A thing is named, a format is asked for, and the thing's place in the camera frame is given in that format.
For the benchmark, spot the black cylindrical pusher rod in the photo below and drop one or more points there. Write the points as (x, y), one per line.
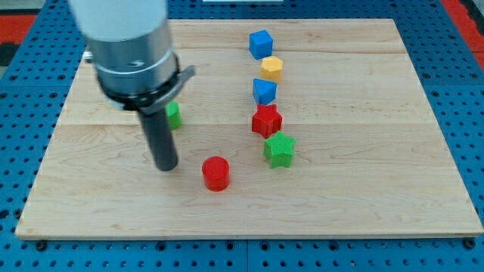
(159, 139)

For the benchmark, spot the red cylinder block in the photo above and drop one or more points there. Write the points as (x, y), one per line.
(216, 173)

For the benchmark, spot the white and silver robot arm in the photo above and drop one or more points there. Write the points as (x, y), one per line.
(136, 64)

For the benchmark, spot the red star block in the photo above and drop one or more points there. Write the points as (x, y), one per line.
(266, 120)

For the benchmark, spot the green star block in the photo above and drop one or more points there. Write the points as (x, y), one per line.
(279, 150)

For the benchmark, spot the green cylinder block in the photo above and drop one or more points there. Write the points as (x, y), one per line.
(174, 115)

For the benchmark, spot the blue triangular prism block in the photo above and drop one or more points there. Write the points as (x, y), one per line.
(264, 91)

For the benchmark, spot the yellow hexagon block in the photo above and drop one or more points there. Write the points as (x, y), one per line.
(271, 69)

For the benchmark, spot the blue cube block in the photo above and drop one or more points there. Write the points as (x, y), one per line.
(260, 44)

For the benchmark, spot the light wooden board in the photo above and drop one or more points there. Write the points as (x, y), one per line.
(369, 161)

